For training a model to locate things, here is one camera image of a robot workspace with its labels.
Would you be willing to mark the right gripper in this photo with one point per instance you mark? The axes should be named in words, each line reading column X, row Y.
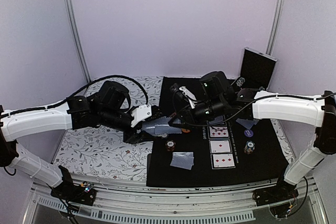
column 188, row 115

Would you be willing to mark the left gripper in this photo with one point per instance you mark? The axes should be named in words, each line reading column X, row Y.
column 135, row 138

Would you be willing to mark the face down board card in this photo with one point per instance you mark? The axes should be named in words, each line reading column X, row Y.
column 166, row 130
column 219, row 120

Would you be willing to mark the blue card deck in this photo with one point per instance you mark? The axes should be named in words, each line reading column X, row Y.
column 148, row 127

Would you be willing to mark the red black chip stack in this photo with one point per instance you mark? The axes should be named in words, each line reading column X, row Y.
column 170, row 146

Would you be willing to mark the nine of diamonds card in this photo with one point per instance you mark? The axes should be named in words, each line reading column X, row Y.
column 218, row 132

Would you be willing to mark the three of diamonds card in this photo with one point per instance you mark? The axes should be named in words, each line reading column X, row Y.
column 223, row 160

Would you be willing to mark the purple small blind button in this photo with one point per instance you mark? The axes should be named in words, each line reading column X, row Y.
column 248, row 133

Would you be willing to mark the blue white chip stack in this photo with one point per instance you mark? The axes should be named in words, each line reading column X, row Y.
column 249, row 147

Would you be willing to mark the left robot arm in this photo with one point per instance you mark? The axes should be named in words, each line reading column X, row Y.
column 72, row 113

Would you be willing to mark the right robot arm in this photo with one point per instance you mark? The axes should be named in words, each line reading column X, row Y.
column 309, row 120

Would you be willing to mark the floral tablecloth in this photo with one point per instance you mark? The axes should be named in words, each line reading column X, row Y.
column 101, row 152

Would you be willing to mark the black poker mat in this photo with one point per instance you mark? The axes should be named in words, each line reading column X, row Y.
column 266, row 162

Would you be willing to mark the left chip stack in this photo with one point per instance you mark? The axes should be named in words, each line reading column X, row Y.
column 239, row 82

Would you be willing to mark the aluminium poker chip case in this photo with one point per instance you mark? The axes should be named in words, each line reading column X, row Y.
column 257, row 68

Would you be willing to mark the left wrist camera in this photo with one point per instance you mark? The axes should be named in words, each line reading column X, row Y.
column 140, row 113

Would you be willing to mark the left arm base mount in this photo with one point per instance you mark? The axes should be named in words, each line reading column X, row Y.
column 83, row 193

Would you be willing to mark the aluminium front rail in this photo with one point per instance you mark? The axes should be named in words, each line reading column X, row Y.
column 125, row 201

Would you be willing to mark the left aluminium post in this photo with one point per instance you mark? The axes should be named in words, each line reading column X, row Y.
column 76, row 38

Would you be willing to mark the aluminium post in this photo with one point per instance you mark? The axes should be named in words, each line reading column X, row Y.
column 76, row 38
column 275, row 26

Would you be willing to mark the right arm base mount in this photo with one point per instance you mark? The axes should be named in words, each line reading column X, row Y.
column 280, row 192

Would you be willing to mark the right aluminium post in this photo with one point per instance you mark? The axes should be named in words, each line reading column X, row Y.
column 275, row 26

